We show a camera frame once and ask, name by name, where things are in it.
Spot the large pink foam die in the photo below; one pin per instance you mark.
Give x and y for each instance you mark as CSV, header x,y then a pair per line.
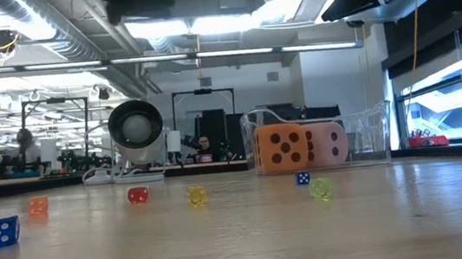
x,y
328,144

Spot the large orange foam die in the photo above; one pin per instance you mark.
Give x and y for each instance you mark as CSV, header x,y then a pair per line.
x,y
281,150

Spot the small red die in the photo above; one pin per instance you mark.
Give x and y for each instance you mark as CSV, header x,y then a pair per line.
x,y
138,195

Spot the yellow translucent die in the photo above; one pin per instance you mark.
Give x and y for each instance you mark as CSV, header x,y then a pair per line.
x,y
197,196

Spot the tiny blue die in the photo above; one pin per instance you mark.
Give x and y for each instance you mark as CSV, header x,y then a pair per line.
x,y
303,178

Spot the green translucent die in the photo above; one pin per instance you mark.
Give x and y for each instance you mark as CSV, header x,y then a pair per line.
x,y
321,189

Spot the small orange die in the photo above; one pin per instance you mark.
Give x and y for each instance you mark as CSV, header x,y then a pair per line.
x,y
37,205

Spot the long ceiling light bar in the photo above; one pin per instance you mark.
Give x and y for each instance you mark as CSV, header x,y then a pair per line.
x,y
149,58

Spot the white spotlight lamp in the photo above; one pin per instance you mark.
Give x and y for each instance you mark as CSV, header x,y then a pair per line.
x,y
137,129

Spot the black background monitor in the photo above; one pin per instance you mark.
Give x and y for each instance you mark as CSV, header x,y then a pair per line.
x,y
320,112

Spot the white box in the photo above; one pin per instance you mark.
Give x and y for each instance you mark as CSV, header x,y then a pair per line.
x,y
174,141

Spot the clear plastic bin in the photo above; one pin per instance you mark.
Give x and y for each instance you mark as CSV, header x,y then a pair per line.
x,y
372,139

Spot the person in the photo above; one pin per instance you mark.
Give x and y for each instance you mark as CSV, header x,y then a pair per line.
x,y
204,143
27,144

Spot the red object on sill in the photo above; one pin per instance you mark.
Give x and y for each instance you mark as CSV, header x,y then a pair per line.
x,y
428,141

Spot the dark background robot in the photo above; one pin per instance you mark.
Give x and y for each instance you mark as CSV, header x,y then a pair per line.
x,y
70,158

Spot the dark background workbench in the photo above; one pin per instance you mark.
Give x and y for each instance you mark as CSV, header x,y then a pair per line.
x,y
23,185
213,167

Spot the black security camera dome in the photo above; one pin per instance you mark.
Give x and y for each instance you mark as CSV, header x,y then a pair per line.
x,y
355,24

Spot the grey square wall vent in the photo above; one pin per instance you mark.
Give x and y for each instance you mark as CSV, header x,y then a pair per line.
x,y
273,76
206,81

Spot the black frame stand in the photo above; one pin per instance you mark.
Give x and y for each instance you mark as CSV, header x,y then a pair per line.
x,y
53,100
202,91

